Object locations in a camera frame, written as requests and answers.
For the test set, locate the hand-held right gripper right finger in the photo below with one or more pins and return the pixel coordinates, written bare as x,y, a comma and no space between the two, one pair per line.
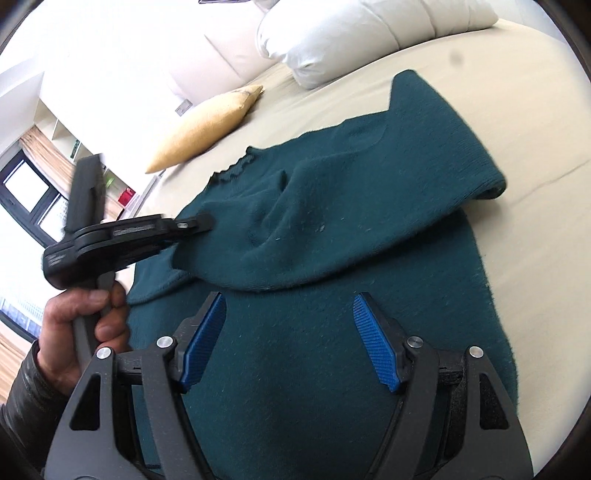
376,346

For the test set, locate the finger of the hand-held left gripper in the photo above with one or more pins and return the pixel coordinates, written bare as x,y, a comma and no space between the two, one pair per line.
157,230

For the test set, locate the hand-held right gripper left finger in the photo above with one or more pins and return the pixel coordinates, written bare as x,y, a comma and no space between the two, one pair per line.
203,344

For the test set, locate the dark green knit sweater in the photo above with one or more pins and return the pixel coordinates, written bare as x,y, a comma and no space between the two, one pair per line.
323,230

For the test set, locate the person's left forearm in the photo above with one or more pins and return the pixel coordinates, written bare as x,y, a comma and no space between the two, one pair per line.
27,397

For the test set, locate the person's left hand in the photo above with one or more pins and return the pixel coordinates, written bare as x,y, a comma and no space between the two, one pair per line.
60,337

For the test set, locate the red box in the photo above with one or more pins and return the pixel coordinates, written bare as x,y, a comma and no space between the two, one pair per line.
126,197

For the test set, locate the black framed window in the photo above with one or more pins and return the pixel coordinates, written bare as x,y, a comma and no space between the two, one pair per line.
27,194

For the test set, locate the beige curtain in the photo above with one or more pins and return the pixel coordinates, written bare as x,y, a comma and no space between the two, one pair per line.
44,150

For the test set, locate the yellow pillow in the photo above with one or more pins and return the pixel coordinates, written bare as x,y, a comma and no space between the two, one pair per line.
203,124

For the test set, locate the beige padded headboard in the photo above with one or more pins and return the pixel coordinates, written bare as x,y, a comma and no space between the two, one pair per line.
221,50

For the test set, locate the bed with beige sheet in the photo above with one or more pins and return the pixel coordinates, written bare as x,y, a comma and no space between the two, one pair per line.
531,138

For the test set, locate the white folded duvet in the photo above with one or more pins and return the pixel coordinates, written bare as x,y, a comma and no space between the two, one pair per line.
360,32

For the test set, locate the white wall shelf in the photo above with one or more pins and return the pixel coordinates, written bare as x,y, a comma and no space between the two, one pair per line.
115,184

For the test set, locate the wall socket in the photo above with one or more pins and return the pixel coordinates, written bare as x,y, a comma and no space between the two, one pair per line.
183,107

